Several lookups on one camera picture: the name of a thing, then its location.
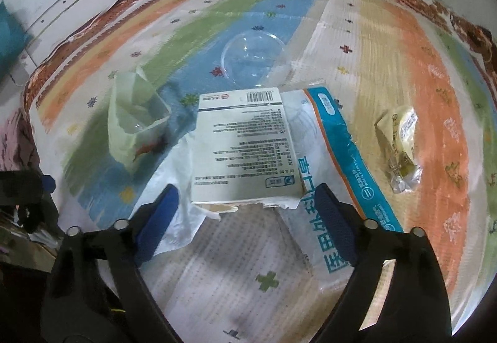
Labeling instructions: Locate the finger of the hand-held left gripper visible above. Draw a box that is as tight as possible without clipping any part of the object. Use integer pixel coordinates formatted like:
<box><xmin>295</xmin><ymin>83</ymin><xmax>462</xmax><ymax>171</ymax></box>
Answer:
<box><xmin>26</xmin><ymin>173</ymin><xmax>57</xmax><ymax>193</ymax></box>
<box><xmin>16</xmin><ymin>194</ymin><xmax>60</xmax><ymax>234</ymax></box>

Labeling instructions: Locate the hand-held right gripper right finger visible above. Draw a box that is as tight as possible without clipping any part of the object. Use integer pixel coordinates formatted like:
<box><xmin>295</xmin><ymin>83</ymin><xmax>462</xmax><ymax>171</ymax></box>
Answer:
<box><xmin>311</xmin><ymin>183</ymin><xmax>453</xmax><ymax>343</ymax></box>

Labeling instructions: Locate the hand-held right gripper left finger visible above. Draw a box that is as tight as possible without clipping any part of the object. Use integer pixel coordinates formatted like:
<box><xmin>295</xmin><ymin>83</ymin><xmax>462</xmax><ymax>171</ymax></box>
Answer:
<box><xmin>41</xmin><ymin>183</ymin><xmax>183</xmax><ymax>343</ymax></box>

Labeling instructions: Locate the clear package with blue band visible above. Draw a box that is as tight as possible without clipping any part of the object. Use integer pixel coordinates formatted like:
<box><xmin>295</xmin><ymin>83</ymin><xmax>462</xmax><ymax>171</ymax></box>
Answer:
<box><xmin>272</xmin><ymin>82</ymin><xmax>404</xmax><ymax>289</ymax></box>

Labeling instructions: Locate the pale green paper bag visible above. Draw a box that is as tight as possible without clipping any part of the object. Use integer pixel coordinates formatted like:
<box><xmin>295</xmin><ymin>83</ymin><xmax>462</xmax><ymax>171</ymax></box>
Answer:
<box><xmin>107</xmin><ymin>65</ymin><xmax>172</xmax><ymax>173</ymax></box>

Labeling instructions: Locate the small clear wrapper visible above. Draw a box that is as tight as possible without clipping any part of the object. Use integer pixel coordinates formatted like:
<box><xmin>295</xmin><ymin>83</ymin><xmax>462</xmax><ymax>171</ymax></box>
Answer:
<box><xmin>375</xmin><ymin>105</ymin><xmax>423</xmax><ymax>194</ymax></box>

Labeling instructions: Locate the white cardboard medicine box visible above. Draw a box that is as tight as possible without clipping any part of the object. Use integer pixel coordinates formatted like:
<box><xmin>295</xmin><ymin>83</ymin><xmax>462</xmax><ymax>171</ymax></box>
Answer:
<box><xmin>191</xmin><ymin>87</ymin><xmax>304</xmax><ymax>208</ymax></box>

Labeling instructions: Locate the clear plastic dome lid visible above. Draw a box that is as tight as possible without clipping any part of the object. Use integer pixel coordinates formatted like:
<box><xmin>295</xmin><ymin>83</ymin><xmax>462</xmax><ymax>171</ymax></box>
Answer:
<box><xmin>221</xmin><ymin>29</ymin><xmax>287</xmax><ymax>88</ymax></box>

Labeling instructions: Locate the teal bag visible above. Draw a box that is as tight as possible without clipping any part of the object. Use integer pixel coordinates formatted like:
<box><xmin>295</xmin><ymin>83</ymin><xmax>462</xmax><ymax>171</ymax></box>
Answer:
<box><xmin>0</xmin><ymin>1</ymin><xmax>34</xmax><ymax>60</ymax></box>

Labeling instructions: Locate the striped woven mat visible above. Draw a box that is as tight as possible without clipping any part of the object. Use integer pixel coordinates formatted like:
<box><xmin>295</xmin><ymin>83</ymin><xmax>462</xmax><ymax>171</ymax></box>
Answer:
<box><xmin>23</xmin><ymin>0</ymin><xmax>497</xmax><ymax>343</ymax></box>

